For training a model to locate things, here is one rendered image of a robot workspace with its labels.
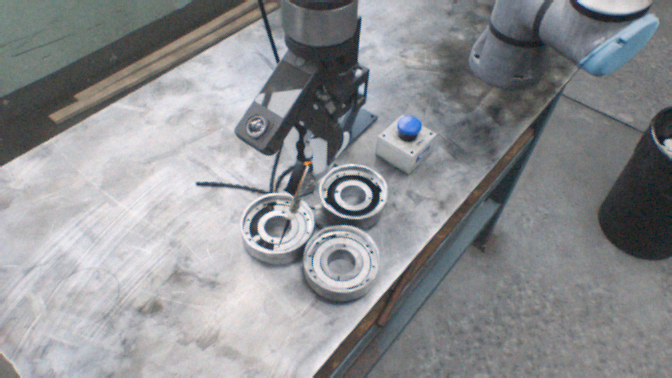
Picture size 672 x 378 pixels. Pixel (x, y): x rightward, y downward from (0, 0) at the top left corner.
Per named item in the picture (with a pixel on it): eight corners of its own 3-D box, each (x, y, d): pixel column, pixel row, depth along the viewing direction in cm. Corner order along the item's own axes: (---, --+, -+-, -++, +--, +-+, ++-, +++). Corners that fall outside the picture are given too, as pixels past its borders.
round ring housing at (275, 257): (322, 259, 72) (322, 243, 68) (250, 276, 69) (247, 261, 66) (304, 202, 78) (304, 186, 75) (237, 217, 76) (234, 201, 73)
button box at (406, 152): (409, 175, 82) (413, 155, 78) (375, 154, 85) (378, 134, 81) (435, 149, 86) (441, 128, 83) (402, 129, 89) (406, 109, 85)
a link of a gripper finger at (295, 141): (325, 149, 69) (332, 102, 62) (298, 174, 66) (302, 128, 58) (308, 138, 70) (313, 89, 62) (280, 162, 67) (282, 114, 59)
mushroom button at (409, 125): (408, 155, 82) (413, 134, 78) (389, 143, 83) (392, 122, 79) (422, 142, 84) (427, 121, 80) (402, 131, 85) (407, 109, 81)
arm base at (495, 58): (491, 34, 108) (505, -8, 101) (556, 64, 103) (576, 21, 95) (454, 67, 101) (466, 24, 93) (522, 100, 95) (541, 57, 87)
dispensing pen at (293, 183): (262, 243, 68) (305, 133, 62) (279, 236, 71) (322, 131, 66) (274, 252, 67) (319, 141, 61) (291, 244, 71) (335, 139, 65)
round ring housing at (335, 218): (371, 174, 82) (374, 158, 79) (395, 224, 76) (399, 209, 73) (310, 188, 80) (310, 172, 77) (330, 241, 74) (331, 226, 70)
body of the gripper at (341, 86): (367, 108, 61) (378, 21, 52) (324, 148, 56) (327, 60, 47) (318, 82, 64) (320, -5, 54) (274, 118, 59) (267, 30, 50)
